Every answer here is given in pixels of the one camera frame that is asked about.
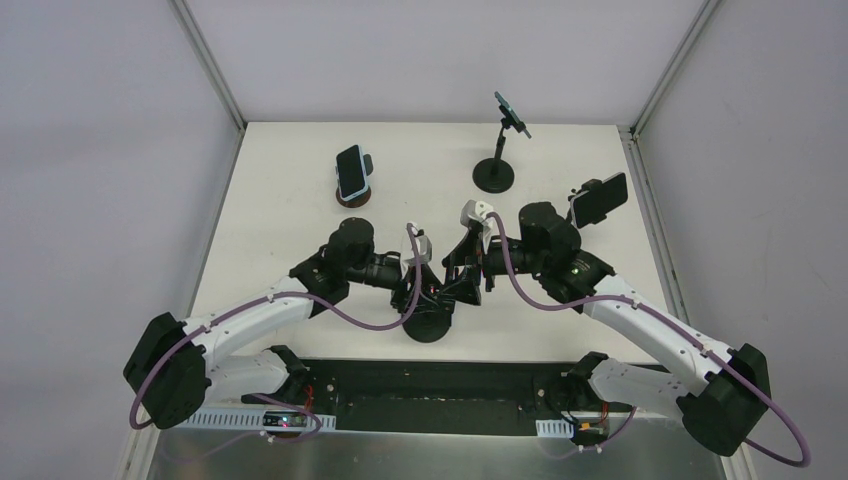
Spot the white cable duct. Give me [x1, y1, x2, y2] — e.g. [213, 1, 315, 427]
[535, 419, 575, 439]
[176, 407, 337, 433]

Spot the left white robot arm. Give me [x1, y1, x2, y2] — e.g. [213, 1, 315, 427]
[123, 217, 432, 430]

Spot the black phone right side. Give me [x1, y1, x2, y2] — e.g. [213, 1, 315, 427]
[570, 172, 628, 229]

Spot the left aluminium frame post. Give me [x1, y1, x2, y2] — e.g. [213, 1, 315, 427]
[168, 0, 248, 137]

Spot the right white cable duct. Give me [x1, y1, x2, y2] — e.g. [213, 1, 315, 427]
[535, 419, 575, 439]

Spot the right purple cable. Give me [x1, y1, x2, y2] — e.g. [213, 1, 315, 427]
[486, 211, 813, 468]

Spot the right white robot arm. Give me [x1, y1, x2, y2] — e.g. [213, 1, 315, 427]
[444, 200, 774, 457]

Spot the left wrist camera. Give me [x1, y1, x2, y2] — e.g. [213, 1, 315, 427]
[400, 222, 432, 271]

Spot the black round-base phone stand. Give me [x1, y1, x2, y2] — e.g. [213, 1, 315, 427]
[402, 293, 455, 343]

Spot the brown-base phone holder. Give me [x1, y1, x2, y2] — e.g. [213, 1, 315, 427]
[335, 148, 374, 208]

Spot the blue-cased phone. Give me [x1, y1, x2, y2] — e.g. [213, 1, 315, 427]
[335, 145, 370, 202]

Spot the aluminium frame post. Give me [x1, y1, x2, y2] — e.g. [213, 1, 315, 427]
[168, 0, 248, 137]
[629, 0, 724, 140]

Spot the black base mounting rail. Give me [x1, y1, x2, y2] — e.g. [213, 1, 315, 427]
[241, 357, 657, 439]

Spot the teal phone on tall stand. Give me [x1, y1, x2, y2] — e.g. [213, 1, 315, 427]
[494, 91, 532, 139]

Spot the left white cable duct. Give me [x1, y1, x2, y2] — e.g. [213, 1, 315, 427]
[176, 407, 337, 433]

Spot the right aluminium frame post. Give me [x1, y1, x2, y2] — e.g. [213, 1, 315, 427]
[629, 0, 724, 140]

